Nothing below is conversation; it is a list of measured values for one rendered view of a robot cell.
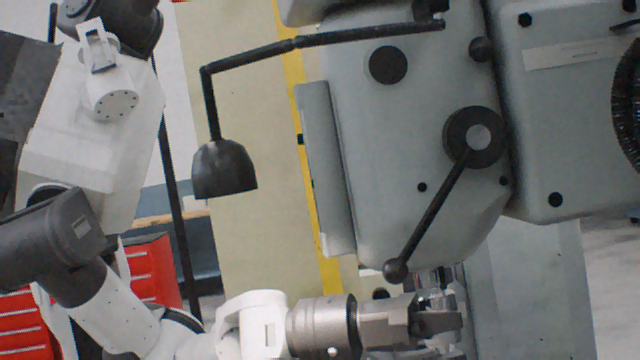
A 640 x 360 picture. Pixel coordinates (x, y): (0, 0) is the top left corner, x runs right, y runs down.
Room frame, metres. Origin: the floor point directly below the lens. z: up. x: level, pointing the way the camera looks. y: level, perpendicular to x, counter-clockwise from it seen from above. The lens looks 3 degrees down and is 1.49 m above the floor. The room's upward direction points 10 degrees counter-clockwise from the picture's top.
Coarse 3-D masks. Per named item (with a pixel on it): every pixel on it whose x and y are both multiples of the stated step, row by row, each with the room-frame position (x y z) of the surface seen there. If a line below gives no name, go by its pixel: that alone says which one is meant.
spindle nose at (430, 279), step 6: (444, 270) 1.11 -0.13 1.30; (450, 270) 1.12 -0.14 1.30; (420, 276) 1.12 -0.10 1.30; (426, 276) 1.11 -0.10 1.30; (432, 276) 1.11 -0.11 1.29; (450, 276) 1.12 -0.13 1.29; (420, 282) 1.12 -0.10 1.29; (426, 282) 1.11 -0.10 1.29; (432, 282) 1.11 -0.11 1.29; (438, 282) 1.11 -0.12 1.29; (450, 282) 1.11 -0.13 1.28; (420, 288) 1.12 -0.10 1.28
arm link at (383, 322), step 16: (320, 304) 1.14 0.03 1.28; (336, 304) 1.14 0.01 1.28; (352, 304) 1.15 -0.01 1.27; (368, 304) 1.15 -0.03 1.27; (384, 304) 1.15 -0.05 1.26; (400, 304) 1.12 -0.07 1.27; (416, 304) 1.16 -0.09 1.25; (320, 320) 1.13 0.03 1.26; (336, 320) 1.12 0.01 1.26; (352, 320) 1.13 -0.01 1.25; (368, 320) 1.11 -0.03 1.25; (384, 320) 1.10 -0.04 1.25; (400, 320) 1.08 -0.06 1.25; (320, 336) 1.12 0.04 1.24; (336, 336) 1.12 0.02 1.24; (352, 336) 1.13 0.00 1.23; (368, 336) 1.11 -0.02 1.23; (384, 336) 1.10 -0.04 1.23; (400, 336) 1.08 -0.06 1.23; (320, 352) 1.13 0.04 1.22; (336, 352) 1.12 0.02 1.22; (352, 352) 1.12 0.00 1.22
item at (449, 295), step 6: (426, 294) 1.14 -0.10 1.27; (444, 294) 1.12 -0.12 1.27; (450, 294) 1.11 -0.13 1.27; (420, 300) 1.12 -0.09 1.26; (426, 300) 1.11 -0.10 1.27; (432, 300) 1.11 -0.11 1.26; (438, 300) 1.11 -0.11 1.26; (444, 300) 1.11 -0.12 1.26; (450, 300) 1.11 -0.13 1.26; (426, 306) 1.11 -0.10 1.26; (432, 306) 1.11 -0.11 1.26
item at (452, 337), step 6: (456, 300) 1.13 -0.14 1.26; (420, 306) 1.13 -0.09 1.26; (438, 306) 1.11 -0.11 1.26; (444, 306) 1.11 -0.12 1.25; (450, 306) 1.11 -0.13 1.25; (456, 306) 1.12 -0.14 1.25; (456, 330) 1.11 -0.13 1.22; (432, 336) 1.11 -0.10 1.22; (438, 336) 1.11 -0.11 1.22; (444, 336) 1.11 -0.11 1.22; (450, 336) 1.11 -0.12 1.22; (456, 336) 1.11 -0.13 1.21; (462, 336) 1.13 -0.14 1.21; (426, 342) 1.12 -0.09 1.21; (432, 342) 1.11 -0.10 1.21; (438, 342) 1.11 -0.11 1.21; (444, 342) 1.11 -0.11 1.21; (450, 342) 1.11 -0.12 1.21; (456, 342) 1.11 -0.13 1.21
